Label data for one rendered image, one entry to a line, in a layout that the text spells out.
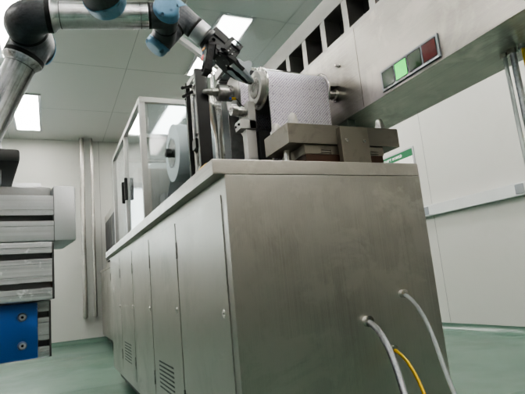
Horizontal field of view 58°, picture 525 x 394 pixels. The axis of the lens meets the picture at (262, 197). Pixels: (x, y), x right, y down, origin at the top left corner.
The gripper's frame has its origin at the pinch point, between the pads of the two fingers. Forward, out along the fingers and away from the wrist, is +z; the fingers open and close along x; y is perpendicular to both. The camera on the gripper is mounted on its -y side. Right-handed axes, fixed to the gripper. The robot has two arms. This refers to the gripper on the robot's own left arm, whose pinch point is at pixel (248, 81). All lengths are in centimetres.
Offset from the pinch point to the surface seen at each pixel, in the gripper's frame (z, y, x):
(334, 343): 57, -63, -31
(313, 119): 25.5, 2.9, -4.8
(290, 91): 12.9, 5.4, -4.8
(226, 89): -3.7, 6.5, 23.3
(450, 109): 162, 226, 157
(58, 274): -18, -57, 552
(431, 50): 33, 16, -47
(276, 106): 12.4, -3.0, -4.8
